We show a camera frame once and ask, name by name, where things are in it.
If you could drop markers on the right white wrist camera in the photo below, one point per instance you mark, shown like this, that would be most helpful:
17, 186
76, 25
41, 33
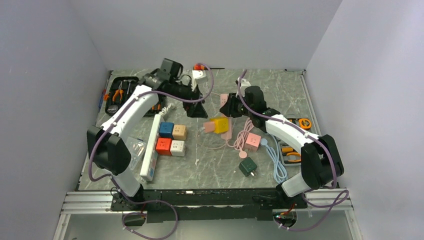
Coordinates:
244, 83

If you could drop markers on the blue cube adapter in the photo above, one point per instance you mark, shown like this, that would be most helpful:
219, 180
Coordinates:
166, 130

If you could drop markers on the pink power strip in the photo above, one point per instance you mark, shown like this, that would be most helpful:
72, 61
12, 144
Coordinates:
208, 127

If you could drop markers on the clear plastic screw box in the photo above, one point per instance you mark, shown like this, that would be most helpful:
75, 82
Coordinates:
136, 148

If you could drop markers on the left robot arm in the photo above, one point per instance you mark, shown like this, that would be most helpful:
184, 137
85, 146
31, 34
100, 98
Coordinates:
108, 155

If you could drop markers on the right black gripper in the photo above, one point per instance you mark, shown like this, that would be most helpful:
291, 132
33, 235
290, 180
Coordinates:
229, 109

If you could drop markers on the white cube adapter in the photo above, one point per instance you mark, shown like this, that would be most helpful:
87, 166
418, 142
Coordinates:
178, 148

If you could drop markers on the blue red pen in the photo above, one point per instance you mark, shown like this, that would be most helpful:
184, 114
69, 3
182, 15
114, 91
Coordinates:
101, 99

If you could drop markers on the grey tool case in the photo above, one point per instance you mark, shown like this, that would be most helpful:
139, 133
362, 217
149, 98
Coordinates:
294, 139

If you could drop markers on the dark green cube adapter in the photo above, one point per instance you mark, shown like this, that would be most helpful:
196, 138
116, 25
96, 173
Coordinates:
248, 167

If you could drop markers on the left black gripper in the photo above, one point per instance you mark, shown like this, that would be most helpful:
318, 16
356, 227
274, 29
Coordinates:
195, 109

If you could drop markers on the black tool case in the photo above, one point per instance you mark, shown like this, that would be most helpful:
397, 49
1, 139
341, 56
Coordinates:
123, 87

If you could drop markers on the wooden beige cube adapter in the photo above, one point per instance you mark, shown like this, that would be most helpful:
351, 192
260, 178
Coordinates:
179, 132

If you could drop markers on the pink cube socket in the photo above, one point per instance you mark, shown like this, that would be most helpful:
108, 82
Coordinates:
252, 142

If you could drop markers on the aluminium rail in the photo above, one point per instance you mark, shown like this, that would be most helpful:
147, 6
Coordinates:
105, 202

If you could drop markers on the red cube adapter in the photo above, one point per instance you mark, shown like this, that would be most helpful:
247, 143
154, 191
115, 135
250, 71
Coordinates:
163, 146

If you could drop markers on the black base bar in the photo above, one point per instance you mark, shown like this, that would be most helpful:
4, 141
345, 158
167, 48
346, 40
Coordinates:
271, 194

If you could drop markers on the yellow cube adapter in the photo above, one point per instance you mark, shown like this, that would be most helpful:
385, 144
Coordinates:
221, 124

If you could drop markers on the orange handled screwdriver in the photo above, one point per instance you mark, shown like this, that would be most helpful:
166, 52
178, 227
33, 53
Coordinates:
199, 67

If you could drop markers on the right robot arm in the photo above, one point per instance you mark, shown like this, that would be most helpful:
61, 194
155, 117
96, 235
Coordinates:
320, 159

